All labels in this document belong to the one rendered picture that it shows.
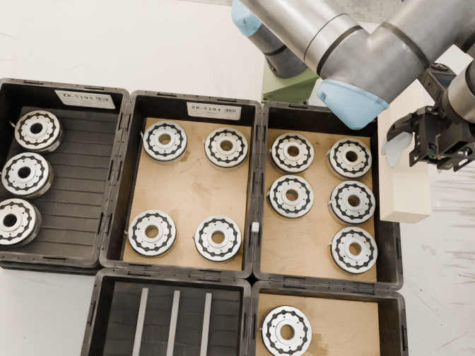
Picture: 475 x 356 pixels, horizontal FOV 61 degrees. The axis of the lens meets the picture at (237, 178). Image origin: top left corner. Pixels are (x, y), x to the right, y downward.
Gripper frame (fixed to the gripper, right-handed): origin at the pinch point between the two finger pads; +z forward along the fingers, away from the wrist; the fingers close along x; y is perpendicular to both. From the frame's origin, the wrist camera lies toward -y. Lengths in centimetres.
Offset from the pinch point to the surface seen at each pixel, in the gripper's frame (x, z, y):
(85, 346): -52, 16, 38
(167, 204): -44, 27, 7
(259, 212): -23.3, 16.5, 9.8
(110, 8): -74, 40, -58
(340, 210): -4.6, 23.5, 5.0
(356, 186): -0.8, 23.6, -1.1
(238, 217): -27.3, 26.5, 8.5
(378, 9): 40, 110, -140
